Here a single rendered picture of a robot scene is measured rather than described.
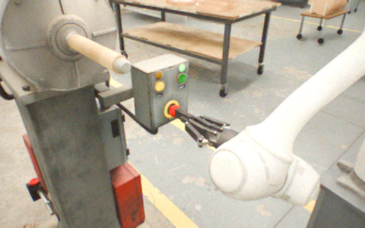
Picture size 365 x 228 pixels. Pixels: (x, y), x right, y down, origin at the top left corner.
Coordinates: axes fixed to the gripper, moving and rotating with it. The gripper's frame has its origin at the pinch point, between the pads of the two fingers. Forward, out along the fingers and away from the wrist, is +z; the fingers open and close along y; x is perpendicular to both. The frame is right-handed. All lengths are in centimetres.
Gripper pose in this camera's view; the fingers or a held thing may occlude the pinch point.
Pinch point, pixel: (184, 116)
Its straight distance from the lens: 83.3
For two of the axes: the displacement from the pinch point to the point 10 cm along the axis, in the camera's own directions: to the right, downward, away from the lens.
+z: -6.7, -3.9, 6.4
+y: 7.5, -3.4, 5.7
